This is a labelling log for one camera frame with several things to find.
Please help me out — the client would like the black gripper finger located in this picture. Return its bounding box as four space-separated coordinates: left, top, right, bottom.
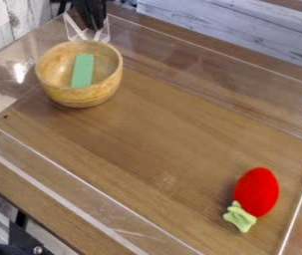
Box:
92 0 108 30
73 0 93 28

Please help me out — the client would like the green rectangular block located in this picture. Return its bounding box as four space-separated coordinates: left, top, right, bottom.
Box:
70 54 94 88

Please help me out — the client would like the brown wooden bowl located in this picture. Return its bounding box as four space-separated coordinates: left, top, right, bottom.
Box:
34 41 122 108

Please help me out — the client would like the red plush strawberry toy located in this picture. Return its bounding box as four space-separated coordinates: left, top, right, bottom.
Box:
221 167 279 233

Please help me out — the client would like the clear acrylic corner bracket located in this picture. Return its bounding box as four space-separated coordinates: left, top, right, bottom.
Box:
62 13 110 43

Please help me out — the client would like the clear acrylic tray wall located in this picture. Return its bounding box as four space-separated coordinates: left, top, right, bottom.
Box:
0 13 302 255

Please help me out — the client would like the black clamp with cable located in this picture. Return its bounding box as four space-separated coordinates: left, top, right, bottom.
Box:
0 218 54 255

